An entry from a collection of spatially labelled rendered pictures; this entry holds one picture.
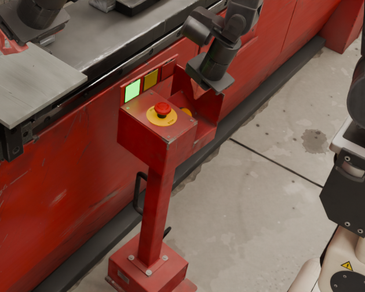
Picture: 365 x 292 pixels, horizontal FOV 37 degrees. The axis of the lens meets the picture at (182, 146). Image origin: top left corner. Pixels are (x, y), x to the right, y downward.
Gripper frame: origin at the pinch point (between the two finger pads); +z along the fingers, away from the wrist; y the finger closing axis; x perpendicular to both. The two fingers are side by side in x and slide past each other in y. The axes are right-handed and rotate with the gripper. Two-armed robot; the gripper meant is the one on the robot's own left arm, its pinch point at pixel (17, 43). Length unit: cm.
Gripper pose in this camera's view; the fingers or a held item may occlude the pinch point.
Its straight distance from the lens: 95.5
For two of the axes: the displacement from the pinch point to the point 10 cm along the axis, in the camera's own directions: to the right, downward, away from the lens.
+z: -5.4, 3.5, 7.7
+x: 6.2, 7.8, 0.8
